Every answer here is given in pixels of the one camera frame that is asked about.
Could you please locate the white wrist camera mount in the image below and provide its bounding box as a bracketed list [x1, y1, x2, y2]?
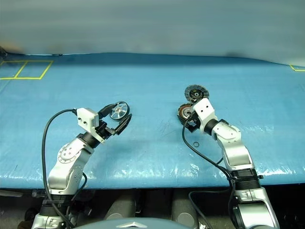
[192, 97, 219, 133]
[76, 107, 107, 144]

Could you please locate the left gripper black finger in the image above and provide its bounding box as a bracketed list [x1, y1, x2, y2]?
[98, 103, 117, 119]
[113, 114, 133, 136]

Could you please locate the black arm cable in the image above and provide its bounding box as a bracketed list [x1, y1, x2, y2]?
[41, 108, 88, 229]
[182, 114, 237, 217]

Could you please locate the black finned motor cap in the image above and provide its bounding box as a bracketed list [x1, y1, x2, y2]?
[184, 84, 210, 104]

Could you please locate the dark grey rounded shape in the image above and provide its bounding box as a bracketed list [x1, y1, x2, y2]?
[104, 190, 137, 220]
[171, 189, 199, 223]

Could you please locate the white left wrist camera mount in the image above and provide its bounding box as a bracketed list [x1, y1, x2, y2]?
[76, 107, 107, 144]

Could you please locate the silver spoked motor rotor bell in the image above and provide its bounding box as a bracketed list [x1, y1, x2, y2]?
[110, 101, 131, 121]

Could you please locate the copper wound motor stator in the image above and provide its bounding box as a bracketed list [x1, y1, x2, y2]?
[177, 103, 196, 124]

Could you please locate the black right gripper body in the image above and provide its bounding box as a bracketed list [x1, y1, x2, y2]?
[184, 111, 201, 134]

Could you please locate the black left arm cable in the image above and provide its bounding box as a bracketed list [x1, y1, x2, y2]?
[41, 108, 88, 229]

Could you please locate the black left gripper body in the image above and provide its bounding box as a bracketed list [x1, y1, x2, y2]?
[95, 120, 118, 140]

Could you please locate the yellow tape double square outline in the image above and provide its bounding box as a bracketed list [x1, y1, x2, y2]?
[0, 60, 54, 80]

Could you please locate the blue plastic table cover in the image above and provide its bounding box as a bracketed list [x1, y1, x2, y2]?
[0, 52, 305, 190]

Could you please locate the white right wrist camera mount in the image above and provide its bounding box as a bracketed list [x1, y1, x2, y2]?
[192, 97, 219, 133]

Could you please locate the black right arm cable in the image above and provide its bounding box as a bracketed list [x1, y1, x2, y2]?
[182, 114, 237, 217]

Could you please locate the blue-grey robot torso top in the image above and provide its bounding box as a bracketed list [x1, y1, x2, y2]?
[75, 216, 201, 229]

